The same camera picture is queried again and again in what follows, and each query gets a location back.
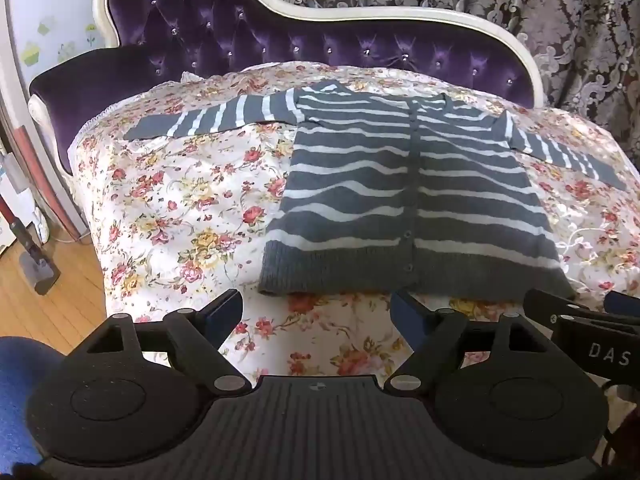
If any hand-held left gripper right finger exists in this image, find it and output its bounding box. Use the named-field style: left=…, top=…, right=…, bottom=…
left=384, top=290, right=552, bottom=394

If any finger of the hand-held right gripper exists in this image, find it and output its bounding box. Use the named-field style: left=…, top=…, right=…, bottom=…
left=523, top=287, right=592, bottom=332
left=602, top=290, right=640, bottom=322

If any white standing panel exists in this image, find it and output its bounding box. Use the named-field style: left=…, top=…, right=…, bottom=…
left=0, top=0, right=88, bottom=242

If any purple tufted sofa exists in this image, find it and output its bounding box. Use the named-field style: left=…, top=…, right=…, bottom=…
left=27, top=0, right=546, bottom=171

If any blue chair seat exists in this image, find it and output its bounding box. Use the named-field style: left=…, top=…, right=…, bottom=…
left=0, top=336, right=66, bottom=466

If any grey white striped cardigan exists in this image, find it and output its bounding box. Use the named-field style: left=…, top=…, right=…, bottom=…
left=122, top=80, right=628, bottom=301

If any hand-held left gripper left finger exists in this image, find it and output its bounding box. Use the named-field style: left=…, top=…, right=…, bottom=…
left=79, top=288, right=252, bottom=394

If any floral bedspread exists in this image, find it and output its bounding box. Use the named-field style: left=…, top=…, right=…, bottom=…
left=67, top=60, right=640, bottom=376

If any red grey stick vacuum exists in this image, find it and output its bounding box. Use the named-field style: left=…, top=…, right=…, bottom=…
left=0, top=155, right=62, bottom=297

